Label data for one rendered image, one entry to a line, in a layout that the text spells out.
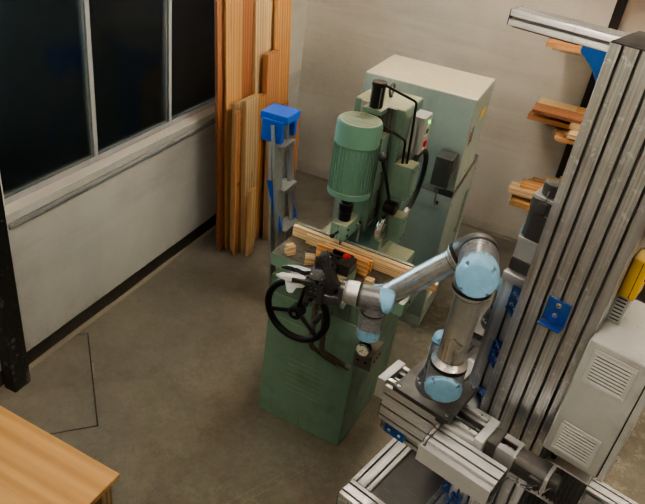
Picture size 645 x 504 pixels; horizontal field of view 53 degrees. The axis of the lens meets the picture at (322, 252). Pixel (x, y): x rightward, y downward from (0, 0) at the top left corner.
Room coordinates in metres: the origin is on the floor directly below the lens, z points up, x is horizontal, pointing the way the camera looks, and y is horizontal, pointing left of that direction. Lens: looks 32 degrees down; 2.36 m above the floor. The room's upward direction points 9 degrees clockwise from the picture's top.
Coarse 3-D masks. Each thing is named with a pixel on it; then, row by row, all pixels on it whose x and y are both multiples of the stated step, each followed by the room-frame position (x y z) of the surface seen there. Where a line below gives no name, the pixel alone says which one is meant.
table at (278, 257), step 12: (288, 240) 2.38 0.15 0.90; (300, 240) 2.39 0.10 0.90; (276, 252) 2.27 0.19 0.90; (300, 252) 2.30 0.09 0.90; (312, 252) 2.31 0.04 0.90; (276, 264) 2.25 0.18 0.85; (288, 264) 2.23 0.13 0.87; (300, 264) 2.21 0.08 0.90; (360, 276) 2.18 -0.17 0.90; (372, 276) 2.20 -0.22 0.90; (384, 276) 2.21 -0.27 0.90; (408, 300) 2.08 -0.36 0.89; (396, 312) 2.04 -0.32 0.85
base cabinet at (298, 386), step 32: (288, 320) 2.22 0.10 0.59; (320, 320) 2.16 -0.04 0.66; (384, 320) 2.38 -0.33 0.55; (288, 352) 2.21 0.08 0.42; (352, 352) 2.10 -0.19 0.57; (384, 352) 2.50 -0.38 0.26; (288, 384) 2.20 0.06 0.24; (320, 384) 2.14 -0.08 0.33; (352, 384) 2.11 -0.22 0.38; (288, 416) 2.20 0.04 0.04; (320, 416) 2.13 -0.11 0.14; (352, 416) 2.21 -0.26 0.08
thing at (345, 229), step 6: (354, 216) 2.37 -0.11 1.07; (336, 222) 2.30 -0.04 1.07; (342, 222) 2.30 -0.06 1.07; (348, 222) 2.31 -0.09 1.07; (354, 222) 2.34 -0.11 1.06; (330, 228) 2.30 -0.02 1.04; (336, 228) 2.28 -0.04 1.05; (342, 228) 2.27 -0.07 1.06; (348, 228) 2.29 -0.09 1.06; (354, 228) 2.35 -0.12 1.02; (336, 234) 2.28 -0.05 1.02; (342, 234) 2.27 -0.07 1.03; (348, 234) 2.30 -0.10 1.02; (342, 240) 2.27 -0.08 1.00
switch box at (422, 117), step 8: (416, 112) 2.57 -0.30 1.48; (424, 112) 2.59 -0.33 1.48; (416, 120) 2.52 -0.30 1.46; (424, 120) 2.51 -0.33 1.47; (416, 128) 2.52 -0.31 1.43; (424, 128) 2.51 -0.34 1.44; (408, 136) 2.53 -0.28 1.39; (416, 136) 2.52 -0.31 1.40; (424, 136) 2.54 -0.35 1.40; (408, 144) 2.53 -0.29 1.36; (416, 144) 2.51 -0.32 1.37; (416, 152) 2.51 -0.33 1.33
